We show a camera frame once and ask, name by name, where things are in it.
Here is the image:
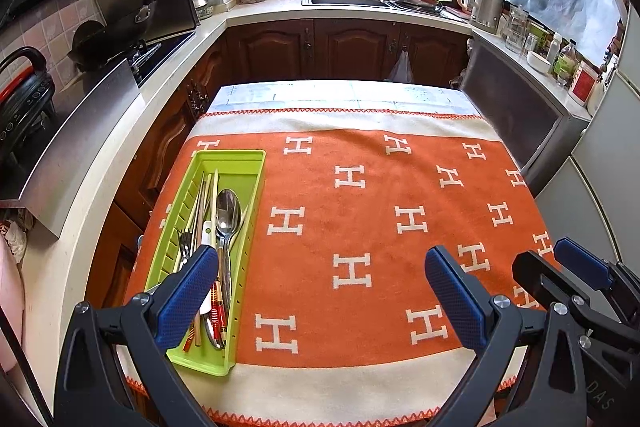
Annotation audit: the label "grey refrigerator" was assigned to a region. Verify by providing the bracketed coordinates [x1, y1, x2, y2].
[532, 7, 640, 268]

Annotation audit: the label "pink appliance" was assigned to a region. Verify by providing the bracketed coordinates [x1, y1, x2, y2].
[0, 234, 26, 358]

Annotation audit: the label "stainless steel sheet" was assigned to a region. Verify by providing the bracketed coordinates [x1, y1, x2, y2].
[19, 57, 142, 239]

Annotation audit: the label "black wok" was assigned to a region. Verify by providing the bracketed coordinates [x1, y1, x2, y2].
[66, 19, 148, 74]

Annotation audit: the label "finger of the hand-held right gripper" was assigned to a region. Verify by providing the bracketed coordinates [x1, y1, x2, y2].
[554, 237, 640, 323]
[512, 249, 594, 308]

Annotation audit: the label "grey steel cabinet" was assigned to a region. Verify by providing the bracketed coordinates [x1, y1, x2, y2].
[459, 34, 593, 198]

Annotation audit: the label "green label bottle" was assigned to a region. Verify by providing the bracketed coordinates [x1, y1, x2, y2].
[556, 39, 579, 88]

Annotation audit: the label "dark wooden cabinets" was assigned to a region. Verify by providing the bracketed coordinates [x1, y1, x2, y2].
[85, 18, 473, 308]

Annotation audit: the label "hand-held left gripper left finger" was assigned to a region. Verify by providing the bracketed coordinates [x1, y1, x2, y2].
[52, 246, 219, 427]

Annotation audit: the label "metal fork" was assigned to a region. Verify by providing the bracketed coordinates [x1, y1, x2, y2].
[176, 229, 196, 270]

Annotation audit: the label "hanging plastic bag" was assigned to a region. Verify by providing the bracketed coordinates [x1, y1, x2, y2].
[384, 49, 416, 84]

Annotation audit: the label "black gas stove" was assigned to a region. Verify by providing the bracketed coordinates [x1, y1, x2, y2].
[125, 31, 197, 88]

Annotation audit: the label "green plastic utensil tray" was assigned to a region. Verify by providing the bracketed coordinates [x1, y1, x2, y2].
[144, 149, 267, 378]

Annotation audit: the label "white countertop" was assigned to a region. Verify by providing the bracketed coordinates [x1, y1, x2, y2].
[20, 0, 591, 358]

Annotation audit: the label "white bowl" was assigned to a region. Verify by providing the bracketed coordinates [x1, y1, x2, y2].
[526, 51, 552, 74]

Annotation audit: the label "black red countertop appliance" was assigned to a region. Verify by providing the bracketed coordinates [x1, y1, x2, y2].
[0, 47, 57, 160]

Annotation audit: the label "steel electric kettle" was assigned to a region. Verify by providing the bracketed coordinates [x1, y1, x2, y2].
[459, 0, 506, 34]

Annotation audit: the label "metal spoon textured handle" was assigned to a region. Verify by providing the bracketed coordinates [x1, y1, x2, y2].
[215, 188, 244, 350]

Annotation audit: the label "glass jar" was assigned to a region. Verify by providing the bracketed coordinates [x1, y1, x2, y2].
[504, 4, 531, 54]

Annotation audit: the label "pile of chopsticks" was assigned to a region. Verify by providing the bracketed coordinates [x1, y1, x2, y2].
[182, 171, 226, 354]

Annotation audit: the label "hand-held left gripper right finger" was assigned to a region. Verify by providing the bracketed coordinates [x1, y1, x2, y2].
[425, 246, 588, 427]

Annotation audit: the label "blue white tablecloth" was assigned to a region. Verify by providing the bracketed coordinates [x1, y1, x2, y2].
[206, 80, 478, 116]

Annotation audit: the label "orange patterned blanket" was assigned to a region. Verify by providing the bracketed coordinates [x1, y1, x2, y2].
[120, 109, 563, 425]

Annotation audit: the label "red label container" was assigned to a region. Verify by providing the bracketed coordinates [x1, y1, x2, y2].
[567, 59, 599, 105]

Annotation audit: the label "steel sink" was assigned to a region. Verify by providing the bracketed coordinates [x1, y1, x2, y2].
[309, 0, 396, 8]

